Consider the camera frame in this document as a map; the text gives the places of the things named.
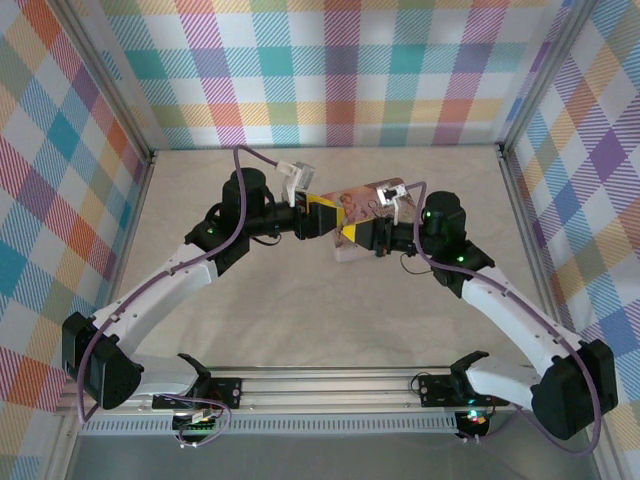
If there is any grey slotted cable duct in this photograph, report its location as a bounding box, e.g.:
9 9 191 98
79 417 461 436

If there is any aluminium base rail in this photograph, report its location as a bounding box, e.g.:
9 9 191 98
54 364 551 416

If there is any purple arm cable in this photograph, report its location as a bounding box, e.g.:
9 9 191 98
407 180 604 457
77 144 284 426

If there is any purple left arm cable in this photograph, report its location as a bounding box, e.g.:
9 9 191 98
77 144 284 426

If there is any aluminium frame post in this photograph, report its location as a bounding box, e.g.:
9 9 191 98
62 0 159 161
497 0 599 156

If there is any pink printed box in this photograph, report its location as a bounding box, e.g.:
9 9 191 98
319 177 417 265

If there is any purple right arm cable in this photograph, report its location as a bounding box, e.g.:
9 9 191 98
407 180 604 457

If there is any thin black right gripper cable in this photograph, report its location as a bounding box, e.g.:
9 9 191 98
398 249 435 276

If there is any aluminium floor frame bar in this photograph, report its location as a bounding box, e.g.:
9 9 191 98
497 144 581 341
112 149 159 301

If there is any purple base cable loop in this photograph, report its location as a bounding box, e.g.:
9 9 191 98
173 393 233 449

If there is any small circuit board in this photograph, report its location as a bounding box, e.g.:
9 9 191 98
459 408 491 436
172 409 221 436

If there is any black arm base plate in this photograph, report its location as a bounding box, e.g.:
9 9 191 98
152 377 245 410
418 373 501 407

